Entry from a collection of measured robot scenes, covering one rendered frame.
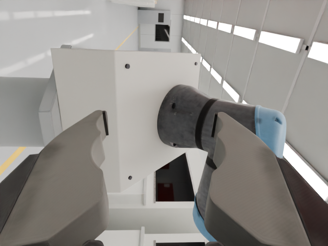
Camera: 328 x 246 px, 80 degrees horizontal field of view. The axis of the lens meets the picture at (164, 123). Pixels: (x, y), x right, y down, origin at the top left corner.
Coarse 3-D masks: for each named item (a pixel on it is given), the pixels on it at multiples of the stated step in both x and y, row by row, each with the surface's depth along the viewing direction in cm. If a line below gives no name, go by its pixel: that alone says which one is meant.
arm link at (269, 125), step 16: (208, 112) 38; (224, 112) 36; (240, 112) 35; (256, 112) 34; (272, 112) 33; (208, 128) 37; (256, 128) 32; (272, 128) 31; (208, 144) 38; (272, 144) 31; (208, 160) 38
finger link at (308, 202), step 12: (288, 168) 8; (288, 180) 7; (300, 180) 7; (300, 192) 7; (312, 192) 7; (300, 204) 6; (312, 204) 6; (324, 204) 6; (300, 216) 6; (312, 216) 6; (324, 216) 6; (312, 228) 5; (324, 228) 5; (312, 240) 5; (324, 240) 5
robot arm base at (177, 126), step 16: (176, 96) 41; (192, 96) 41; (208, 96) 43; (160, 112) 42; (176, 112) 40; (192, 112) 39; (160, 128) 42; (176, 128) 41; (192, 128) 39; (176, 144) 46; (192, 144) 42
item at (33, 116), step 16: (80, 48) 42; (0, 80) 41; (16, 80) 41; (32, 80) 42; (48, 80) 42; (0, 96) 39; (16, 96) 39; (32, 96) 39; (48, 96) 31; (0, 112) 38; (16, 112) 38; (32, 112) 38; (48, 112) 30; (0, 128) 39; (16, 128) 39; (32, 128) 39; (48, 128) 31; (0, 144) 42; (16, 144) 42; (32, 144) 43
